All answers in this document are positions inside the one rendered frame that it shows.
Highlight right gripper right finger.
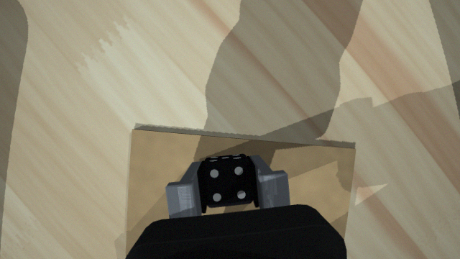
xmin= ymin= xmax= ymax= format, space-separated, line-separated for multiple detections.
xmin=247 ymin=155 xmax=290 ymax=209

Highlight black die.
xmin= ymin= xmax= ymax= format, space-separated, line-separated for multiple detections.
xmin=203 ymin=154 xmax=253 ymax=208

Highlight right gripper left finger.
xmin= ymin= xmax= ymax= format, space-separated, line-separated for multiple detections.
xmin=165 ymin=161 xmax=207 ymax=219

